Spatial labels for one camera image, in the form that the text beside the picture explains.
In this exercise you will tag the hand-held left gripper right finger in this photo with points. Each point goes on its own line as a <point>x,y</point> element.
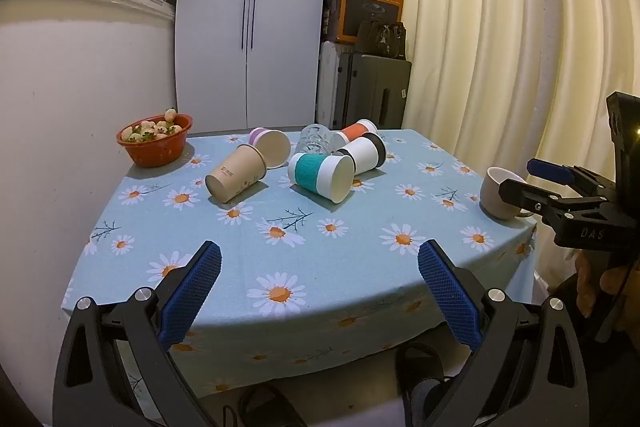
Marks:
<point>450,294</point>

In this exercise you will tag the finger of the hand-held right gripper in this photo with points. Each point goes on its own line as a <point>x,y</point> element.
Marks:
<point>550,171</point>
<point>530,197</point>

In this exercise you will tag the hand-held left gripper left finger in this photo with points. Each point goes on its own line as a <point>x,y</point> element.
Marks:
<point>192,292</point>

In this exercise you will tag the beige ceramic mug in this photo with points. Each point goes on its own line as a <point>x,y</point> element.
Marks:
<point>492,199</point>

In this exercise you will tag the brown paper cup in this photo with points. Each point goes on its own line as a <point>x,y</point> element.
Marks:
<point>235,174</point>

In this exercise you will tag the purple banded white cup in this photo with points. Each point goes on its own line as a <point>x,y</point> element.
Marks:
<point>275,149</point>

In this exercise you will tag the black sleeved white cup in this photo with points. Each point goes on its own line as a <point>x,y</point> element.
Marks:
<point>362,154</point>

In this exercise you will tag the teal sleeved white cup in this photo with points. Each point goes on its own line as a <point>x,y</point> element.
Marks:
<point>310,172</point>

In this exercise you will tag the orange sleeved white cup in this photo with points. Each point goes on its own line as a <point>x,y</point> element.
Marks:
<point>357,130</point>

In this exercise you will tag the clear glass cup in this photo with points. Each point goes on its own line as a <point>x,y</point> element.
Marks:
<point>315,139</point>

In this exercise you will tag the person's right hand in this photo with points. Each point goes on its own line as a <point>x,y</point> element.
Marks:
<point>590,282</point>

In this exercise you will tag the black slipper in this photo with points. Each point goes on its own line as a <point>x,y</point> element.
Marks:
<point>420,359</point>

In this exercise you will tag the blue daisy tablecloth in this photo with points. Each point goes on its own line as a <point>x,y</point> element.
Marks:
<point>350,267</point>

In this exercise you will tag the red plastic bowl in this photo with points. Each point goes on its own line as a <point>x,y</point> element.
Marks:
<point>155,152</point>

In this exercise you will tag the cream curtain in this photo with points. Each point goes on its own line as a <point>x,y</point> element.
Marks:
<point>500,32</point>

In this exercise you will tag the pile of pale strawberries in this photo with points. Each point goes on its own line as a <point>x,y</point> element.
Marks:
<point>147,127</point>

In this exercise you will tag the grey suitcase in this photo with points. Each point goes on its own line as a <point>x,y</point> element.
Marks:
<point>370,92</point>

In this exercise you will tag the black handbag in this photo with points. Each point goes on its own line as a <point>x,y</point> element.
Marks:
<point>382,38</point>

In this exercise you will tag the white suitcase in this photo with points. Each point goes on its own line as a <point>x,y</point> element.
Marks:
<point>327,82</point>

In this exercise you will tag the orange and black cardboard box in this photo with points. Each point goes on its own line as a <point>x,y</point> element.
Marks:
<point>367,2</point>

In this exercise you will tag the white wardrobe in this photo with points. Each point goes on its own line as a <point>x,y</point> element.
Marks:
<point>285,32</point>

